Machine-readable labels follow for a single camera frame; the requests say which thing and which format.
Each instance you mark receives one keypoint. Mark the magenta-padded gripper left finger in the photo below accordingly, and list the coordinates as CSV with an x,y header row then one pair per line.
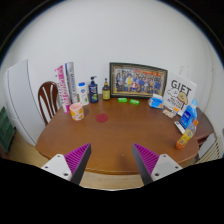
x,y
77,159

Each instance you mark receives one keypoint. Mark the white radiator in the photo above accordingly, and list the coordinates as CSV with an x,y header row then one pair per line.
x,y
213,150

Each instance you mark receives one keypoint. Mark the white appliance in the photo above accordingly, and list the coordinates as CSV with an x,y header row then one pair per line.
x,y
20,100

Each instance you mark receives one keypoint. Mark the flat round red coaster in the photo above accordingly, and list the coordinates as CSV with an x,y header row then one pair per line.
x,y
102,118

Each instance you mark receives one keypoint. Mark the brown pump bottle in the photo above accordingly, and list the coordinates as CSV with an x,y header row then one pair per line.
x,y
106,92

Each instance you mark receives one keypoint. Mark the green crate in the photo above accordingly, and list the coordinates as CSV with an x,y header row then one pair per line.
x,y
6,130

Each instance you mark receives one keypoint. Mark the dark blue pump bottle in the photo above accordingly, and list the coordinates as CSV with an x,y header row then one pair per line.
x,y
93,92

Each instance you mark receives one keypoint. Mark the white paper gift bag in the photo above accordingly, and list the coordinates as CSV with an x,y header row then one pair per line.
x,y
180,91

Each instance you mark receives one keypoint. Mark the pink shuttlecock tube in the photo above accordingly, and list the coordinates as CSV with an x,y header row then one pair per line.
x,y
63,89

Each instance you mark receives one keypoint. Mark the blue white tissue pack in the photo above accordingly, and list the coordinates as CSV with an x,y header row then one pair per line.
x,y
156,101

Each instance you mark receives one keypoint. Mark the blue detergent jug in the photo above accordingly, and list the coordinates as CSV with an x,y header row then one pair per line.
x,y
188,116

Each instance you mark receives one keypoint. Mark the small green packet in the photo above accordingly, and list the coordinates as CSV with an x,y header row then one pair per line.
x,y
134,102
122,99

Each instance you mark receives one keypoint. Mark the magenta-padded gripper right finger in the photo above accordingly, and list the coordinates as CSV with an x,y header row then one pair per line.
x,y
146,159

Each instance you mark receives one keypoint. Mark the white blue-capped lotion bottle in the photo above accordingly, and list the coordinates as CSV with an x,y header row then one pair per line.
x,y
83,95

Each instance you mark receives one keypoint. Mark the white green shuttlecock tube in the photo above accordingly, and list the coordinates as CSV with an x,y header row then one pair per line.
x,y
72,83

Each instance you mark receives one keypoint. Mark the pink floral mug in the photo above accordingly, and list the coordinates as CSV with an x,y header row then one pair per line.
x,y
77,112

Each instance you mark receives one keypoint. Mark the framed group photo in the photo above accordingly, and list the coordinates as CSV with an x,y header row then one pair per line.
x,y
138,81

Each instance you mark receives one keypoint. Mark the orange-capped clear drink bottle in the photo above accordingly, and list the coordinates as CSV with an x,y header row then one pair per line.
x,y
184,138

